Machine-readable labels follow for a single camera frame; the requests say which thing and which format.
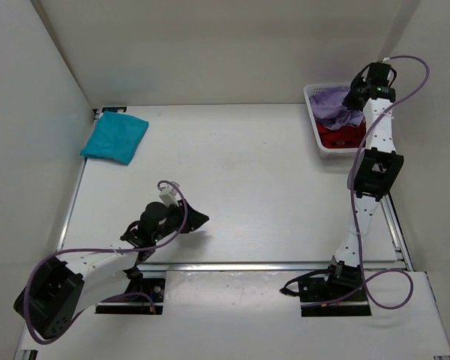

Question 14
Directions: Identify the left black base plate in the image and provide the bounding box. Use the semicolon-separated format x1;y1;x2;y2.
95;272;166;316

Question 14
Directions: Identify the white plastic basket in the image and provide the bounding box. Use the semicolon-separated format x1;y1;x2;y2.
303;82;392;160

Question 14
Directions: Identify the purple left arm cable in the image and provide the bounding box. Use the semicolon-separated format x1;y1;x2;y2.
23;180;191;344

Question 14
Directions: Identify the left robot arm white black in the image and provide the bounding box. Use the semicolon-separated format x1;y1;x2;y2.
13;200;209;345

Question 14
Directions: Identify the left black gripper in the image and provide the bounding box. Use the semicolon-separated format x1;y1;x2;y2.
152;199;209;242

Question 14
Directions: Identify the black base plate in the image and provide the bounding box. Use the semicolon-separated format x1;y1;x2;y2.
280;265;371;318
95;272;166;316

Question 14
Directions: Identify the teal t shirt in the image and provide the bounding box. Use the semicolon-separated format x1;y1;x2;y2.
80;111;149;165

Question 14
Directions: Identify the lavender t shirt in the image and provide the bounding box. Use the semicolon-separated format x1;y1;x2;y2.
309;86;364;131

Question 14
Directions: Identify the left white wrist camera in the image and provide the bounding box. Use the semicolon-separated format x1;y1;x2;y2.
157;181;184;207

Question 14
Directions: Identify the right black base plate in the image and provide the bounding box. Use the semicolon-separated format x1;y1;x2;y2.
280;265;371;318

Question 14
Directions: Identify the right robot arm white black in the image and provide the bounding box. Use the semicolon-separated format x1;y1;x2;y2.
322;62;404;300

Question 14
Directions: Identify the red t shirt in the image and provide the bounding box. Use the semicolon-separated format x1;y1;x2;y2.
316;121;366;149

